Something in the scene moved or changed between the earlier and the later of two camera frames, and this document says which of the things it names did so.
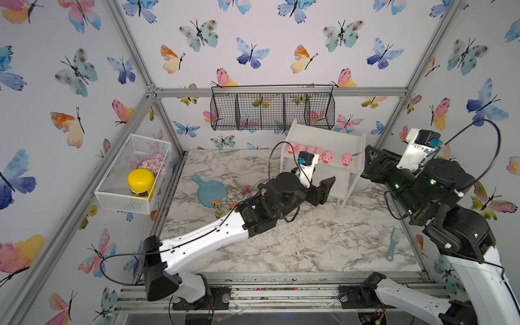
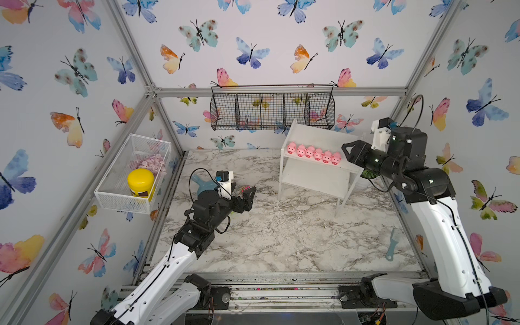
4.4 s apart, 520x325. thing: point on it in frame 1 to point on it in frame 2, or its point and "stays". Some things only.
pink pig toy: x=327 y=157 stays
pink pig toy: x=292 y=149 stays
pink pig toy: x=319 y=151 stays
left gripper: x=315 y=193 to x=245 y=204
